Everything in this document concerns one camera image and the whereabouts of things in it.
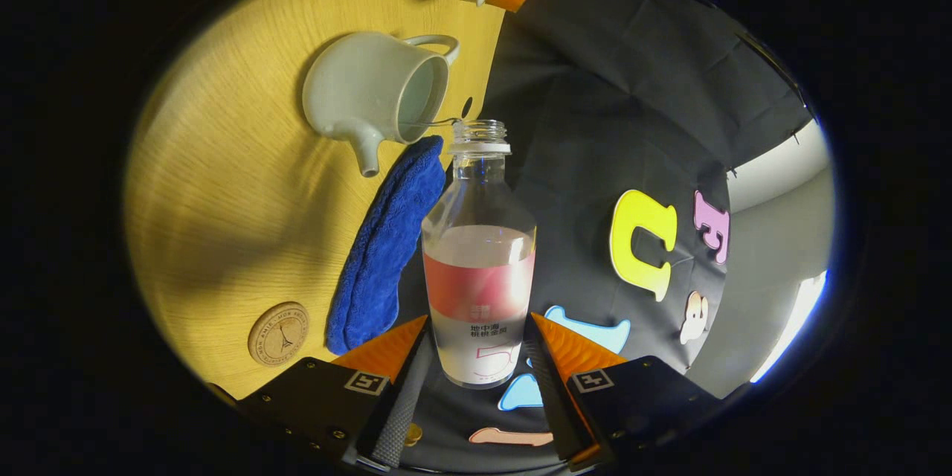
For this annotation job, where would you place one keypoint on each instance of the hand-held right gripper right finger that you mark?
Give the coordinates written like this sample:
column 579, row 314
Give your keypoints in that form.
column 547, row 394

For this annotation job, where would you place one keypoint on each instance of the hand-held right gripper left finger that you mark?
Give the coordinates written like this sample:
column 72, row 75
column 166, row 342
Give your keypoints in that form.
column 401, row 401

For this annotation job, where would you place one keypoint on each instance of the clear plastic water bottle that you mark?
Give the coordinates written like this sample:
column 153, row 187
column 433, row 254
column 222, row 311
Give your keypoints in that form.
column 480, row 275

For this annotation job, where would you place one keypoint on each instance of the round wooden coaster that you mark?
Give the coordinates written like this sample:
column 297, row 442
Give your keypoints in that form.
column 279, row 335

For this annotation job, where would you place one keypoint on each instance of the white ceramic teacup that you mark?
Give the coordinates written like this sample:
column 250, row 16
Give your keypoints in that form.
column 349, row 89

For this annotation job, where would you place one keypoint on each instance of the blue folded towel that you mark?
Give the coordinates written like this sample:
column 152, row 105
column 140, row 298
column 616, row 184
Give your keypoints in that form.
column 383, row 253

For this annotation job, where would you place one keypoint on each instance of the black backdrop cloth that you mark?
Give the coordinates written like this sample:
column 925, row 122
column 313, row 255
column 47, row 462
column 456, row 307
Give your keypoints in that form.
column 632, row 89

